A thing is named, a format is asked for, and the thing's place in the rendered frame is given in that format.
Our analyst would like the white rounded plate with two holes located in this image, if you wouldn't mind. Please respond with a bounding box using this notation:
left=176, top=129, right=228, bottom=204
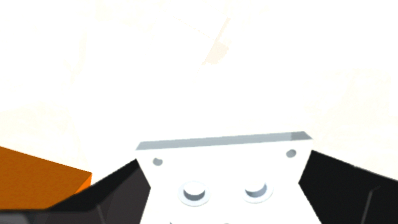
left=133, top=131, right=315, bottom=224

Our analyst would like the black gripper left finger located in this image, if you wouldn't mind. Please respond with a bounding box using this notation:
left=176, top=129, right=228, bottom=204
left=0, top=158, right=151, bottom=224

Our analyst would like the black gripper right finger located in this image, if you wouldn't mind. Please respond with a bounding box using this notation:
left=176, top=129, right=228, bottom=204
left=297, top=149, right=398, bottom=224

